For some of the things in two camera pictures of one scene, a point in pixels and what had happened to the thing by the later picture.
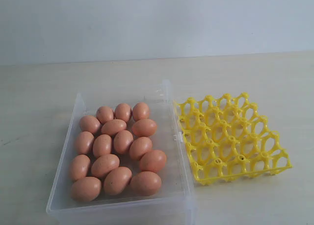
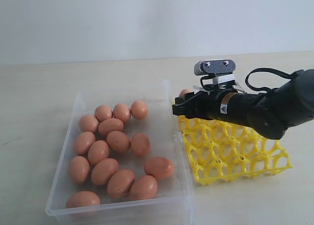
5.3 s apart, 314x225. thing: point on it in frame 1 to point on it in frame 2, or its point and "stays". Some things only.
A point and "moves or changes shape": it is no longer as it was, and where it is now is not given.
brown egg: [101, 145] moves or changes shape
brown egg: [153, 161] to [161, 168]
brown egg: [139, 146] moves or changes shape
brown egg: [80, 165] stays
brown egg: [123, 111] stays
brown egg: [112, 126] moves or changes shape
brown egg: [144, 128] to [181, 94]
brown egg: [84, 142] stays
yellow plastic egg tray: [226, 139] stays
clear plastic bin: [125, 163] stays
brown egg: [104, 113] stays
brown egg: [86, 189] to [81, 198]
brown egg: [122, 139] moves or changes shape
